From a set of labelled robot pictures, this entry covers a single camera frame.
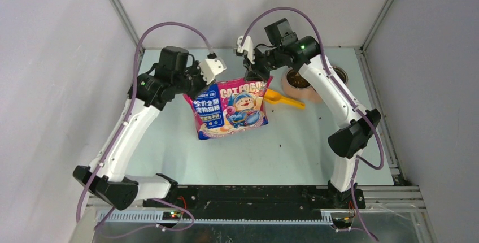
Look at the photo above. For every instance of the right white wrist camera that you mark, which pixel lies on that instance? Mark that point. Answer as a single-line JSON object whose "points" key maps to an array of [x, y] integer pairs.
{"points": [[245, 47]]}

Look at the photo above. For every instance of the electronics board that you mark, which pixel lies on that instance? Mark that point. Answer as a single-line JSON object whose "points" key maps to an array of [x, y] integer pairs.
{"points": [[171, 216], [342, 224]]}

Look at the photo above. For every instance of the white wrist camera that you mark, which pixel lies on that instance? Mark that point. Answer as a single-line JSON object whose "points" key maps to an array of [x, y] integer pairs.
{"points": [[245, 47], [211, 68]]}

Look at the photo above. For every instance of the colourful pet food bag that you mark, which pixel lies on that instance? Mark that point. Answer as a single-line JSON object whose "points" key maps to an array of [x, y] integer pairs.
{"points": [[229, 107]]}

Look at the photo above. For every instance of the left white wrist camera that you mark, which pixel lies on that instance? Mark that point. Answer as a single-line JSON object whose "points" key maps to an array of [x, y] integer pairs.
{"points": [[211, 68]]}

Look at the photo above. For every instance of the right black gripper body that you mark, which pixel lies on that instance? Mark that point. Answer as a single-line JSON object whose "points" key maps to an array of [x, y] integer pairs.
{"points": [[265, 63]]}

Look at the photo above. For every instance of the pink double bowl stand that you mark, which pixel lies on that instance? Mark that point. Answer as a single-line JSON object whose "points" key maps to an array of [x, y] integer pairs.
{"points": [[295, 86]]}

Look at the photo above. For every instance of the right steel bowl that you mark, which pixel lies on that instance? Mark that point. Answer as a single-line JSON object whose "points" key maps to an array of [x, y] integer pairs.
{"points": [[341, 74]]}

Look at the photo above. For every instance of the steel bowl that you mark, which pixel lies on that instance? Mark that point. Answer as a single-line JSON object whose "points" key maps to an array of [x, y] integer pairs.
{"points": [[341, 74], [297, 80]]}

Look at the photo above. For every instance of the right electronics board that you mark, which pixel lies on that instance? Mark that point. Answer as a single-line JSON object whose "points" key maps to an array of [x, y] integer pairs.
{"points": [[342, 224]]}

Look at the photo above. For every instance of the yellow plastic scoop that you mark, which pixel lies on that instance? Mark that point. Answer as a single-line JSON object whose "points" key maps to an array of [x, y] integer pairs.
{"points": [[274, 97]]}

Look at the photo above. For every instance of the left steel bowl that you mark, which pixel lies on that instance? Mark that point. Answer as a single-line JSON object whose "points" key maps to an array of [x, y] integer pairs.
{"points": [[297, 80]]}

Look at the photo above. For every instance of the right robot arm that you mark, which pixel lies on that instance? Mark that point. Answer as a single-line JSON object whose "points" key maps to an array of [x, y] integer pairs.
{"points": [[306, 56]]}

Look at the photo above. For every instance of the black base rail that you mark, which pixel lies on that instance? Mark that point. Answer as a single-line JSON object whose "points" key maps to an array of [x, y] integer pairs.
{"points": [[263, 202]]}

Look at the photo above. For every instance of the brown pet food kibble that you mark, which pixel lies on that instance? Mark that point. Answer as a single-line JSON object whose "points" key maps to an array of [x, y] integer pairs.
{"points": [[297, 80]]}

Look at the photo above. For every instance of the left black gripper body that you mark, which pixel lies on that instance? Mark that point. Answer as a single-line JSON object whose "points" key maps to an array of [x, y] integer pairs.
{"points": [[192, 81]]}

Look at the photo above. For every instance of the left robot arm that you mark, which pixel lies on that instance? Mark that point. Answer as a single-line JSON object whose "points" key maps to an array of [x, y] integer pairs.
{"points": [[105, 176]]}

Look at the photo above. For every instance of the left electronics board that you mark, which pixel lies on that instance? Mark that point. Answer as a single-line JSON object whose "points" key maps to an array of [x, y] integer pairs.
{"points": [[171, 216]]}

